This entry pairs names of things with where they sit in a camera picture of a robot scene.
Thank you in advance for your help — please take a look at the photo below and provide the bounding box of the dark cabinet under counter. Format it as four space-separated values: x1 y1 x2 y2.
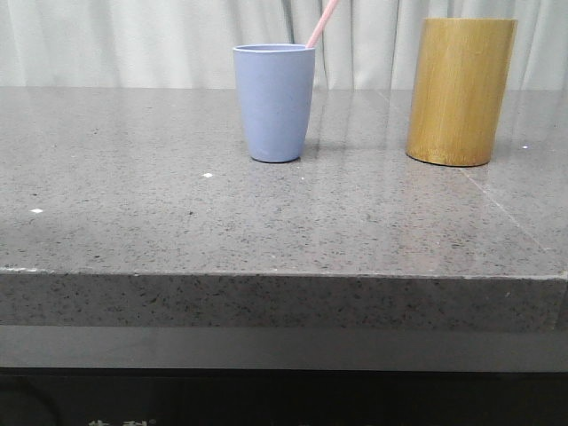
1 326 567 425

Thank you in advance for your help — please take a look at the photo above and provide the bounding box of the blue plastic cup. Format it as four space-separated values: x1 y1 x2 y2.
233 43 315 163

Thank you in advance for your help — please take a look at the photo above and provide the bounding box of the bamboo cylindrical holder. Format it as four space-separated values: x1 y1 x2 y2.
406 18 517 167

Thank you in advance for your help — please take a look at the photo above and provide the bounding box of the white curtain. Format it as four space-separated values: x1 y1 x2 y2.
1 1 567 90

